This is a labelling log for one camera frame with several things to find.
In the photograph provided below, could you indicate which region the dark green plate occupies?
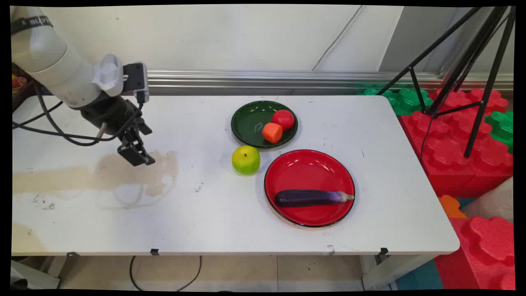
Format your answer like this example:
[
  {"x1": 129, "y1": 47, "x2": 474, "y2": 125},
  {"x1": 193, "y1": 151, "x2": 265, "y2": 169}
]
[{"x1": 231, "y1": 100, "x2": 299, "y2": 149}]

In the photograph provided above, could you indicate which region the green toy apple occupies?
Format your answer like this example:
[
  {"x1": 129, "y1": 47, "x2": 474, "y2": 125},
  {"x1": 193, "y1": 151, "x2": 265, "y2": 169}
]
[{"x1": 231, "y1": 145, "x2": 261, "y2": 176}]

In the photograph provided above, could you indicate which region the thin black tripod cable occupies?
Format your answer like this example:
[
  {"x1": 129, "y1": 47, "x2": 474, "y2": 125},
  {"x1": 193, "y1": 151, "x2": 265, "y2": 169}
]
[{"x1": 420, "y1": 116, "x2": 433, "y2": 162}]

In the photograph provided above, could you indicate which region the teal floor mat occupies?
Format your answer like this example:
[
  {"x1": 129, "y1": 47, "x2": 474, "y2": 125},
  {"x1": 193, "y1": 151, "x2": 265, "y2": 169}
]
[{"x1": 396, "y1": 259, "x2": 445, "y2": 291}]

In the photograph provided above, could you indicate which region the large red foam block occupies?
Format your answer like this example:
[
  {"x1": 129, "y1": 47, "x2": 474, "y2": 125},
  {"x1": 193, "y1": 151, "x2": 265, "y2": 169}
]
[{"x1": 400, "y1": 88, "x2": 514, "y2": 198}]

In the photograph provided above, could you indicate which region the white table leg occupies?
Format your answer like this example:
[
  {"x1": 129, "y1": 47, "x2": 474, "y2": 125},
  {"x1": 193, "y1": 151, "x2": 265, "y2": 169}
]
[{"x1": 361, "y1": 254, "x2": 436, "y2": 291}]

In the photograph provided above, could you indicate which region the orange toy carrot piece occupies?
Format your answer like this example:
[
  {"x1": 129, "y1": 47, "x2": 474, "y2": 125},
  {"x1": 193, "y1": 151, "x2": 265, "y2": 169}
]
[{"x1": 262, "y1": 123, "x2": 284, "y2": 144}]

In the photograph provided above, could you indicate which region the purple toy eggplant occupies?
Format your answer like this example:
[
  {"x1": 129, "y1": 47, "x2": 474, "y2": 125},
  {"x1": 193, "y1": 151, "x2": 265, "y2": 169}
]
[{"x1": 274, "y1": 189, "x2": 355, "y2": 208}]

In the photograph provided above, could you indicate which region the white wall conduit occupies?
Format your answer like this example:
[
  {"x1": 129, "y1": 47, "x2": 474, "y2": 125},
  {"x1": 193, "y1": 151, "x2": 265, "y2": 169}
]
[{"x1": 311, "y1": 6, "x2": 365, "y2": 71}]

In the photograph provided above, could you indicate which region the black floor cable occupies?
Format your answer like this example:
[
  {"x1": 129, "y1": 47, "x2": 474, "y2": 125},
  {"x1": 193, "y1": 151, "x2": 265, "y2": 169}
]
[{"x1": 129, "y1": 255, "x2": 202, "y2": 292}]

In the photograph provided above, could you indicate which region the red plate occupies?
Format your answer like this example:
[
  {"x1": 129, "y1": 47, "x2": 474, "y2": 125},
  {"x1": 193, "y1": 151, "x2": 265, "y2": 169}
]
[{"x1": 264, "y1": 149, "x2": 356, "y2": 228}]

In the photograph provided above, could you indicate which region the black camera cable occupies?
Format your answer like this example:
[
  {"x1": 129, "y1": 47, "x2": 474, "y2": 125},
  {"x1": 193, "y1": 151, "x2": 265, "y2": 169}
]
[{"x1": 34, "y1": 82, "x2": 145, "y2": 147}]

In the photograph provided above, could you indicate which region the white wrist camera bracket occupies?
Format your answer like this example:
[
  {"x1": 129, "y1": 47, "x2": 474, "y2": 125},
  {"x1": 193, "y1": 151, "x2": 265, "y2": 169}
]
[{"x1": 92, "y1": 53, "x2": 124, "y2": 97}]

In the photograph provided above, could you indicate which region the orange foam block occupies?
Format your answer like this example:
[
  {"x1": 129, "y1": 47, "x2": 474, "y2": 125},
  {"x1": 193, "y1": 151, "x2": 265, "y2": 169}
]
[{"x1": 438, "y1": 194, "x2": 468, "y2": 219}]

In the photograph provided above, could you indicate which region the black tripod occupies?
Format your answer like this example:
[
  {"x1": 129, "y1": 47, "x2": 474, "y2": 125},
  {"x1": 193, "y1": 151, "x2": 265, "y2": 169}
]
[{"x1": 376, "y1": 6, "x2": 517, "y2": 159}]

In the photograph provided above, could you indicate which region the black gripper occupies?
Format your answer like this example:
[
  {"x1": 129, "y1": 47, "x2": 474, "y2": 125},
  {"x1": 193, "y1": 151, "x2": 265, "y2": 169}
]
[{"x1": 81, "y1": 95, "x2": 156, "y2": 167}]

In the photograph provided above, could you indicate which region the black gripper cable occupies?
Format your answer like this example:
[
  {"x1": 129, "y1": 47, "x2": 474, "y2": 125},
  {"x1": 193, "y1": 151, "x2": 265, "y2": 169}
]
[{"x1": 12, "y1": 101, "x2": 118, "y2": 142}]

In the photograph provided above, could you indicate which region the aluminium wall rail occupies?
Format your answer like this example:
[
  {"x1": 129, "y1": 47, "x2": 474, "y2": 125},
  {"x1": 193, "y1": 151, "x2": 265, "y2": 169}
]
[{"x1": 146, "y1": 69, "x2": 514, "y2": 92}]

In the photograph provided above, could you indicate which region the grey table leg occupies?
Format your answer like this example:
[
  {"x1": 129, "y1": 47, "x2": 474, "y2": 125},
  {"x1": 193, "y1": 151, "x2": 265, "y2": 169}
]
[{"x1": 11, "y1": 259, "x2": 61, "y2": 291}]

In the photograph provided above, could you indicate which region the red toy tomato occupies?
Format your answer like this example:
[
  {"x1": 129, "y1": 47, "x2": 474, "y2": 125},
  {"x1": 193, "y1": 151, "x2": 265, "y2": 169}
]
[{"x1": 272, "y1": 109, "x2": 295, "y2": 132}]

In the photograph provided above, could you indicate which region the red toy fruit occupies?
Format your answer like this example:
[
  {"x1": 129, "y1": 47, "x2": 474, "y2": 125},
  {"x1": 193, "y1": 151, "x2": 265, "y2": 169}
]
[{"x1": 12, "y1": 75, "x2": 28, "y2": 95}]

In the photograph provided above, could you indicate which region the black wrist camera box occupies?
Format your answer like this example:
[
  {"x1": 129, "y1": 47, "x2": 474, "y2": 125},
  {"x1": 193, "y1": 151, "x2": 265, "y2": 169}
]
[{"x1": 122, "y1": 62, "x2": 150, "y2": 104}]

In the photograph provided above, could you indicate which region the dark wicker basket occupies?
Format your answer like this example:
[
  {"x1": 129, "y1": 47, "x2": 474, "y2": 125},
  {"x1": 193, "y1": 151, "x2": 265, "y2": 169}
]
[{"x1": 12, "y1": 62, "x2": 34, "y2": 112}]

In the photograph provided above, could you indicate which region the green foam block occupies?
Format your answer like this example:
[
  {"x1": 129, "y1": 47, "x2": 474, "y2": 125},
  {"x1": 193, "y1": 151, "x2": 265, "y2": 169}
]
[
  {"x1": 485, "y1": 111, "x2": 514, "y2": 154},
  {"x1": 357, "y1": 87, "x2": 434, "y2": 116}
]

